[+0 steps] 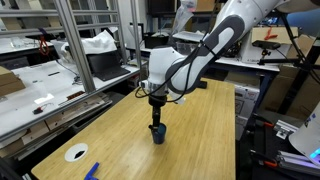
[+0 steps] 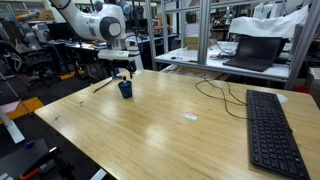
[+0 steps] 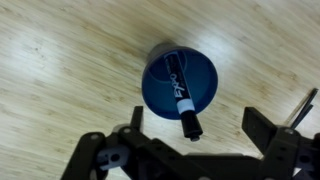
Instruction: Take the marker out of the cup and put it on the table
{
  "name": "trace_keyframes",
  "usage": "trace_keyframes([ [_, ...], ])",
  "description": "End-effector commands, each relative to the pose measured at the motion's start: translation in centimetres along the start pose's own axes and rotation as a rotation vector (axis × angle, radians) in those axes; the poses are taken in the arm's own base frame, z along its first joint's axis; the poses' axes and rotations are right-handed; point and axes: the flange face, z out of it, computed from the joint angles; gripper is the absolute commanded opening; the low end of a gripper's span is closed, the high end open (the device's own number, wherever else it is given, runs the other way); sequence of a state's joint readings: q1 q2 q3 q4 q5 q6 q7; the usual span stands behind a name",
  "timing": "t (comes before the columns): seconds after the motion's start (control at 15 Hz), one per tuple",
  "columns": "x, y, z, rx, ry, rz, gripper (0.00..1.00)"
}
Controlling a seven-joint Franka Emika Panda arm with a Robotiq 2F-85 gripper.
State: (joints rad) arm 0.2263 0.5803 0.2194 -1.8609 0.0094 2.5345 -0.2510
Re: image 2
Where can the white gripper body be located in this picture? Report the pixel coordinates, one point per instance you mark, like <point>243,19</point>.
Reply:
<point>115,56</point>

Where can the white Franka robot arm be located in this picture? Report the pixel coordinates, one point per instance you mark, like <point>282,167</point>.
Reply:
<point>90,21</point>

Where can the black marker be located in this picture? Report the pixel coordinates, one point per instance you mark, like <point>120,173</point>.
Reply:
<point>124,78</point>

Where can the blue cup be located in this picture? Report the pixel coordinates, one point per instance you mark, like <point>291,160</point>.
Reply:
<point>125,89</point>

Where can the white round sticker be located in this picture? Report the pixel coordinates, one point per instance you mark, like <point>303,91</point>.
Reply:
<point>137,72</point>

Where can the black stick with blue end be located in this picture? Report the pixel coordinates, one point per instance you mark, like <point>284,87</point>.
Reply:
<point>103,85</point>

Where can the black computer monitor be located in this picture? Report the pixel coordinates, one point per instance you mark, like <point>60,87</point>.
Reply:
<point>60,31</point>

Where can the cardboard box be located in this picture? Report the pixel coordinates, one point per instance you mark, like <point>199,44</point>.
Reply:
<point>192,42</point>

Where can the red white blue sticker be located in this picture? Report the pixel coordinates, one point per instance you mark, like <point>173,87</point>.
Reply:
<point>191,115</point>

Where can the white shelf board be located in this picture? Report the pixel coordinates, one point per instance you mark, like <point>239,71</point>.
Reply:
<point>220,63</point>

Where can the black office chair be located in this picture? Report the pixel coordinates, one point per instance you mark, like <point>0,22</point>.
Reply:
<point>25,53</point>

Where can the grey metal bar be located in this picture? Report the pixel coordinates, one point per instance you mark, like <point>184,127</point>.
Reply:
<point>10,125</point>

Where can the black laptop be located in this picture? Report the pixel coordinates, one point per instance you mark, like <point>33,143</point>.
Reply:
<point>255,53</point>

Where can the white cloth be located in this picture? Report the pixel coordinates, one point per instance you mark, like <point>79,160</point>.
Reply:
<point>266,25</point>

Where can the black keyboard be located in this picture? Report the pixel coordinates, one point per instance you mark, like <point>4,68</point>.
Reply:
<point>271,133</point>

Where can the aluminium frame post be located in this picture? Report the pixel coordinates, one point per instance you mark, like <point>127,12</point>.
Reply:
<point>204,31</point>

